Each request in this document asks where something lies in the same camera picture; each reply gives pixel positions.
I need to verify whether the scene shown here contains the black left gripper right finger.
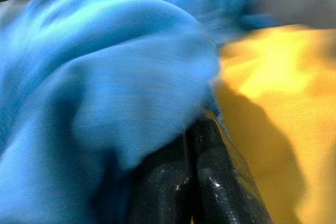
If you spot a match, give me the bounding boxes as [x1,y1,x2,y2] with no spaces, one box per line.
[192,119,274,224]

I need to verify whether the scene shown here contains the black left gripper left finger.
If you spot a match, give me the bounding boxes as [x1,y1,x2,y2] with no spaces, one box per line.
[128,129,197,224]

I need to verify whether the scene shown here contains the bright blue cloth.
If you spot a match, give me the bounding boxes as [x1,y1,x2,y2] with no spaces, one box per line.
[0,0,279,224]

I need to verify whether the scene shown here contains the yellow cloth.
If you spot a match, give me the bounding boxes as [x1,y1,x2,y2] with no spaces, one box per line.
[204,24,336,224]

